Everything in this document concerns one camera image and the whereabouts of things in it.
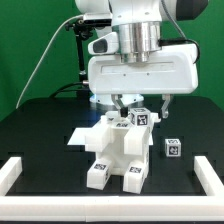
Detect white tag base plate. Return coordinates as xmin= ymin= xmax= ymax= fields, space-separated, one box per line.
xmin=68 ymin=127 xmax=153 ymax=147

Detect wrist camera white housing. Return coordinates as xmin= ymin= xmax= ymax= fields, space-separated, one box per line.
xmin=88 ymin=32 xmax=119 ymax=55

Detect white U-shaped fence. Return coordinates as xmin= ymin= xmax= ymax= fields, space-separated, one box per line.
xmin=0 ymin=156 xmax=224 ymax=222

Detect grey camera on stand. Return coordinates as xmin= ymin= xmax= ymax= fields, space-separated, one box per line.
xmin=83 ymin=13 xmax=112 ymax=26

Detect black cables at base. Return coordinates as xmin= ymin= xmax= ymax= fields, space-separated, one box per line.
xmin=48 ymin=81 xmax=91 ymax=99

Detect black camera stand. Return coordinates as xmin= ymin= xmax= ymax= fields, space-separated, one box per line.
xmin=65 ymin=19 xmax=93 ymax=98

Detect white chair back frame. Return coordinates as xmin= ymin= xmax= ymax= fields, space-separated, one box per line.
xmin=84 ymin=108 xmax=161 ymax=156

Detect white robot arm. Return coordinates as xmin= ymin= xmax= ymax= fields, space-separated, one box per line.
xmin=75 ymin=0 xmax=209 ymax=118

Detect white tagged cube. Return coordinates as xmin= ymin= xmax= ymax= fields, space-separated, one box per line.
xmin=130 ymin=108 xmax=150 ymax=126
xmin=165 ymin=139 xmax=181 ymax=157

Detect white chair seat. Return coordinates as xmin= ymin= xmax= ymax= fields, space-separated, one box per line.
xmin=93 ymin=147 xmax=149 ymax=176

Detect white camera cable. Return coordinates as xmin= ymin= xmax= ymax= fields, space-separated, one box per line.
xmin=15 ymin=14 xmax=85 ymax=110

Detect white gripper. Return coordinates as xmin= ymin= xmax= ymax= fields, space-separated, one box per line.
xmin=88 ymin=44 xmax=198 ymax=119

